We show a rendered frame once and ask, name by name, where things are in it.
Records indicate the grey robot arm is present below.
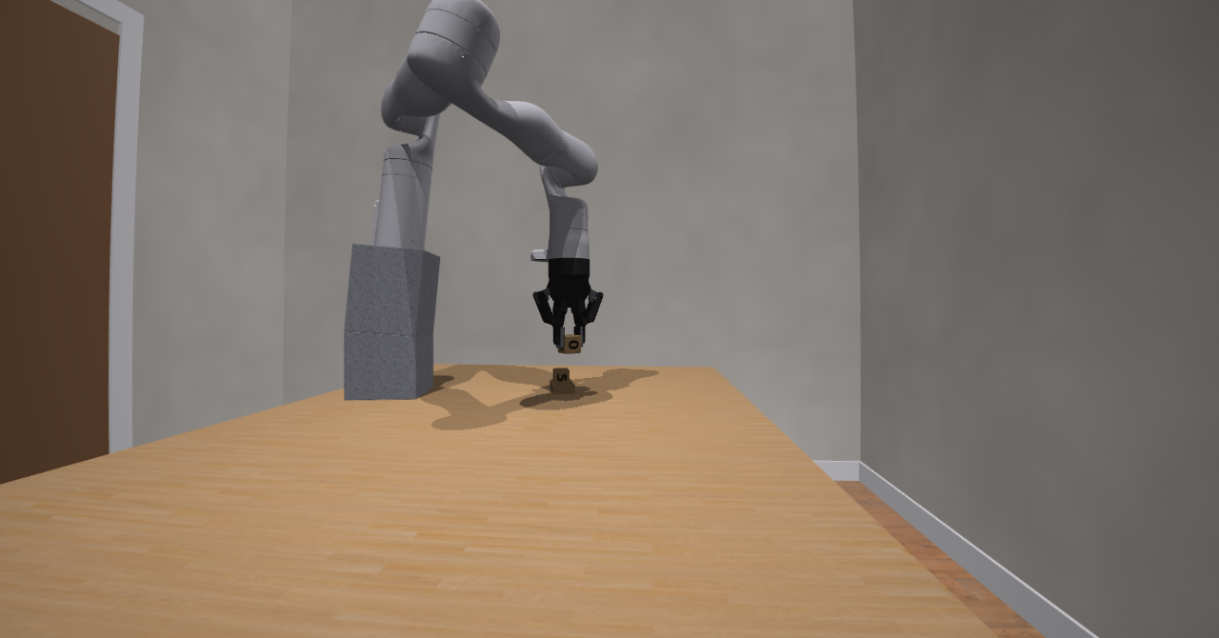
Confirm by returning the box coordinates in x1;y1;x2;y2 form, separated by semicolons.
371;0;599;262

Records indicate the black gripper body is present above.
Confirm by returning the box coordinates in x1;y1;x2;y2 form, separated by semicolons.
547;257;591;307

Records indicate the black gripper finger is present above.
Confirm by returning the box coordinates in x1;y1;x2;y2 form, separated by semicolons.
533;287;570;349
570;289;603;346

